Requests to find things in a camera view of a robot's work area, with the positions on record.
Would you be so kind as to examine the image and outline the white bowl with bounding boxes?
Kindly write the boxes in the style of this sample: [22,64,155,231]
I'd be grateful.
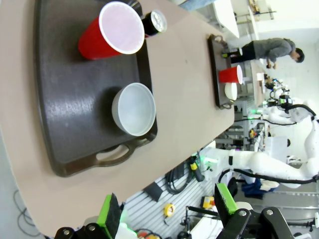
[111,82,157,137]
[224,82,238,102]

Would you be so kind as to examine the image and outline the black coiled cable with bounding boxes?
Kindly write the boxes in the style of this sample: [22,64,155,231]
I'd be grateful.
[165,168,191,195]

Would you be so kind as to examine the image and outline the red plastic cup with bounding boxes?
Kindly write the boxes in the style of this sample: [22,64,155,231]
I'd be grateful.
[77,0,146,61]
[218,64,244,85]

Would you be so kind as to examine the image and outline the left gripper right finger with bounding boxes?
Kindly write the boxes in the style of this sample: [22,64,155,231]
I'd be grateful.
[214,182,300,239]

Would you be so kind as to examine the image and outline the yellow emergency stop box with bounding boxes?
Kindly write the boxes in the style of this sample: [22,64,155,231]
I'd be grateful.
[201,196,215,209]

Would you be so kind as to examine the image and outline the brown plastic tray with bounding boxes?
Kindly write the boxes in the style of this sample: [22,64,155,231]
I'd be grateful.
[33,0,159,178]
[207,33,238,111]

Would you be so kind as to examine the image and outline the blue cloth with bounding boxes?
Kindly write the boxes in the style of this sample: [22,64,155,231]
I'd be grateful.
[242,178,263,199]

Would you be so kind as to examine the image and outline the black Pepsi can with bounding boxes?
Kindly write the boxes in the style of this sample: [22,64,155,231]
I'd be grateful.
[221,48,244,59]
[142,9,168,39]

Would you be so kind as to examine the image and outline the grey slotted mounting plate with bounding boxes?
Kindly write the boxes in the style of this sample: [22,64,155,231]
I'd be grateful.
[121,174,218,239]

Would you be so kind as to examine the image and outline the black handheld enabling device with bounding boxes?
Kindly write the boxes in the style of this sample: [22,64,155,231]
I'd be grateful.
[190,155,205,183]

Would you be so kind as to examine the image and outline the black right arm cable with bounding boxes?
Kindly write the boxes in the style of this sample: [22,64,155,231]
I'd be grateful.
[216,167,319,186]

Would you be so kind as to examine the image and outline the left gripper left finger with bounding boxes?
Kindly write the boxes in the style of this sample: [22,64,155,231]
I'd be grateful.
[53,192,124,239]

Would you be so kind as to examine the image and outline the white table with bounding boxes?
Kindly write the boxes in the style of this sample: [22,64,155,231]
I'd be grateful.
[213,0,240,38]

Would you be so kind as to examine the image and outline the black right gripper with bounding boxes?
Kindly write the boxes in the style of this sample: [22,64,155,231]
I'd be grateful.
[275,93,293,109]

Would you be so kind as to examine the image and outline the black flat plate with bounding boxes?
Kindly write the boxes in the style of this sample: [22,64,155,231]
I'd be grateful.
[144,182,164,203]

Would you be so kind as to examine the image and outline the bystander in grey shirt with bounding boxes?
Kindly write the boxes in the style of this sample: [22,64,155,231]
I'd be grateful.
[230,37,306,66]

